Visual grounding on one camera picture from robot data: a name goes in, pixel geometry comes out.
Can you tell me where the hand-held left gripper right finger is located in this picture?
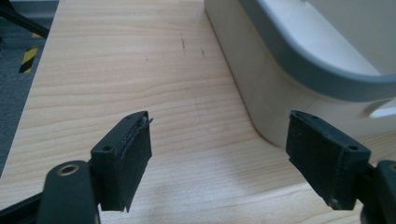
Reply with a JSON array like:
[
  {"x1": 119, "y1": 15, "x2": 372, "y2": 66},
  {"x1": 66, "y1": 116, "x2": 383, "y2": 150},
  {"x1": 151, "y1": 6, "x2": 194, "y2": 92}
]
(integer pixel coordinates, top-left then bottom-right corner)
[{"x1": 285, "y1": 109, "x2": 372, "y2": 211}]

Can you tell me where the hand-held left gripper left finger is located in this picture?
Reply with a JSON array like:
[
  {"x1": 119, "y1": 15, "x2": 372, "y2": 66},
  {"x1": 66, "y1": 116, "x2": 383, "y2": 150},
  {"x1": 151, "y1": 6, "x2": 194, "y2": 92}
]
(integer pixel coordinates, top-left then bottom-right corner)
[{"x1": 90, "y1": 110, "x2": 154, "y2": 214}]

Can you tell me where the white bin with grey rim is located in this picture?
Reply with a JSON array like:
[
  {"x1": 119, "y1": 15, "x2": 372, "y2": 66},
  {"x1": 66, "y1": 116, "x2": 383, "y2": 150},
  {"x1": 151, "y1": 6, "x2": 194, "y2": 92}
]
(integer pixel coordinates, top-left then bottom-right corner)
[{"x1": 204, "y1": 0, "x2": 396, "y2": 149}]

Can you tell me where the yellow black hazard tape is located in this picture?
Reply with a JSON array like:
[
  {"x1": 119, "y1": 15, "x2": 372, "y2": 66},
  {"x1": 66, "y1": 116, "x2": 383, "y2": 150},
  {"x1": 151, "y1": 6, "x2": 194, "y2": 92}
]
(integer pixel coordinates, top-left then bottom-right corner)
[{"x1": 18, "y1": 32, "x2": 43, "y2": 75}]

